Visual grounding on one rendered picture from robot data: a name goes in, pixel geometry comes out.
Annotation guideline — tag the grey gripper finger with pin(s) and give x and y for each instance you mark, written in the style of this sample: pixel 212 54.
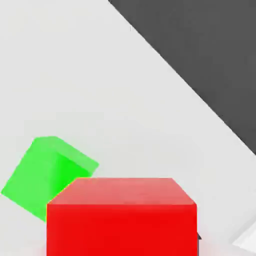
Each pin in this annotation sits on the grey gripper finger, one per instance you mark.
pixel 247 241

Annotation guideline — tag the small red cube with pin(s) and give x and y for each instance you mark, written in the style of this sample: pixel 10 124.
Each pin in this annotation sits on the small red cube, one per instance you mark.
pixel 122 230

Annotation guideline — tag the small green cube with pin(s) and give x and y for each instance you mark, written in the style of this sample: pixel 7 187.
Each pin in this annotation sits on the small green cube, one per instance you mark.
pixel 36 180

